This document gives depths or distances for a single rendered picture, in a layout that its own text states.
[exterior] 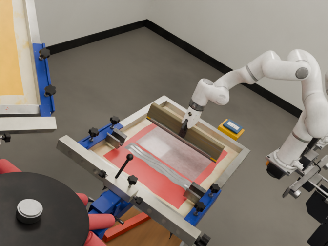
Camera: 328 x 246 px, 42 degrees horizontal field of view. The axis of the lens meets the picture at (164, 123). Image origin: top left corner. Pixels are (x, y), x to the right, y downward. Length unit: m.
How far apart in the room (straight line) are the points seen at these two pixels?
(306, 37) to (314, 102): 3.45
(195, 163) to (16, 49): 0.98
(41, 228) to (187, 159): 1.16
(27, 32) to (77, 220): 1.01
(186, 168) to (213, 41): 3.73
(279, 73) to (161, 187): 0.70
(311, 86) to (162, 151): 0.75
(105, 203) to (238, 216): 2.07
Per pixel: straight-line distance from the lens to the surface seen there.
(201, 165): 2.14
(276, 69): 1.79
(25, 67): 1.86
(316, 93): 1.92
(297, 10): 5.29
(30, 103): 1.80
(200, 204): 1.76
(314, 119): 1.92
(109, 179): 1.65
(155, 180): 1.92
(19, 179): 1.21
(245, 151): 2.35
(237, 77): 1.95
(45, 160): 3.27
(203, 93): 1.90
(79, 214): 1.16
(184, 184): 1.97
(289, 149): 2.09
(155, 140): 2.15
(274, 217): 3.77
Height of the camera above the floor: 2.17
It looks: 32 degrees down
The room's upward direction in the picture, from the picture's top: 24 degrees clockwise
